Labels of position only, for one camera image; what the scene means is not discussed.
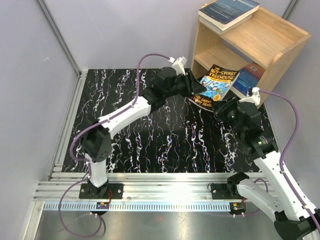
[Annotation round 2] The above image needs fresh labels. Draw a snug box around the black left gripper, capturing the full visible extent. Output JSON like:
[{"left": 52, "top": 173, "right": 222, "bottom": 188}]
[{"left": 164, "top": 70, "right": 207, "bottom": 98}]

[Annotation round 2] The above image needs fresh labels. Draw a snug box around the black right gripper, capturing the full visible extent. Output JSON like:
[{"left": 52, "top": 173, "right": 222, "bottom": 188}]
[{"left": 210, "top": 94, "right": 245, "bottom": 139}]

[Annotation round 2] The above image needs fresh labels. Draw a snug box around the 169-storey treehouse book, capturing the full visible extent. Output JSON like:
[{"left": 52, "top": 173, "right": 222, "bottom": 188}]
[{"left": 188, "top": 64, "right": 240, "bottom": 112}]

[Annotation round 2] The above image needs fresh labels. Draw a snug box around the blue orange sunset book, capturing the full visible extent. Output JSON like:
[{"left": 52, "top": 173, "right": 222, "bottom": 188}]
[{"left": 231, "top": 62, "right": 265, "bottom": 98}]

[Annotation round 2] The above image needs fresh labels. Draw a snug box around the red comic book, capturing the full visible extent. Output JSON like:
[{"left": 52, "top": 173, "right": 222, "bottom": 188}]
[{"left": 199, "top": 14, "right": 253, "bottom": 35}]

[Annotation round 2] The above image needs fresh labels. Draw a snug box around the grey-blue Nineteen Eighty-Four book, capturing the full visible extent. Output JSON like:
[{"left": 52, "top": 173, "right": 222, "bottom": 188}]
[{"left": 198, "top": 0, "right": 260, "bottom": 31}]

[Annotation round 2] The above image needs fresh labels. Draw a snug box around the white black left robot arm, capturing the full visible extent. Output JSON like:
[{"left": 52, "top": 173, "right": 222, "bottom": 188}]
[{"left": 81, "top": 67, "right": 206, "bottom": 199}]

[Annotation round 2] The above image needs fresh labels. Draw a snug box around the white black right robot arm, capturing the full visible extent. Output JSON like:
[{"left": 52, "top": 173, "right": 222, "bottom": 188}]
[{"left": 213, "top": 97, "right": 320, "bottom": 240}]

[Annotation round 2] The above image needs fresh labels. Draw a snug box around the wooden two-tier shelf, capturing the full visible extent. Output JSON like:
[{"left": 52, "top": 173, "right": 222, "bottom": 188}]
[{"left": 191, "top": 7, "right": 311, "bottom": 92}]

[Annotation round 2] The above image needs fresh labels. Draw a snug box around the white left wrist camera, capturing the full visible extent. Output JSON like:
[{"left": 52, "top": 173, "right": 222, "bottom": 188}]
[{"left": 168, "top": 56, "right": 187, "bottom": 76}]

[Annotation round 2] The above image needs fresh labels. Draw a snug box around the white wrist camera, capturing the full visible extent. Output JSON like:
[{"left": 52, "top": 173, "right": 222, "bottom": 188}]
[
  {"left": 168, "top": 56, "right": 187, "bottom": 76},
  {"left": 239, "top": 87, "right": 261, "bottom": 106}
]

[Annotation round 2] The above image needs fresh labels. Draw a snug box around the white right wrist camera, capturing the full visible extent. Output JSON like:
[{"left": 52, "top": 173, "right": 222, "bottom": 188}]
[{"left": 239, "top": 87, "right": 261, "bottom": 106}]

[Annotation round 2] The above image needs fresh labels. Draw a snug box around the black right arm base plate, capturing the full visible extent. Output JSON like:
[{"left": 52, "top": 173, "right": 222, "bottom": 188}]
[{"left": 207, "top": 182, "right": 245, "bottom": 200}]

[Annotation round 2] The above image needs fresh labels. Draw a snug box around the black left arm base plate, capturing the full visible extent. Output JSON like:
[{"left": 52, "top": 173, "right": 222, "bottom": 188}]
[{"left": 78, "top": 182, "right": 124, "bottom": 200}]

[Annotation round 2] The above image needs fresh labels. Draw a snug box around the aluminium rail frame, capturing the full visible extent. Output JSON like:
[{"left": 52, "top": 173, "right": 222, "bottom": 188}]
[{"left": 22, "top": 69, "right": 308, "bottom": 240}]

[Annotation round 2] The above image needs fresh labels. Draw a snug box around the white slotted cable duct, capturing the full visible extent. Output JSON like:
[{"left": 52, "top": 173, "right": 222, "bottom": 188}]
[{"left": 44, "top": 201, "right": 231, "bottom": 212}]

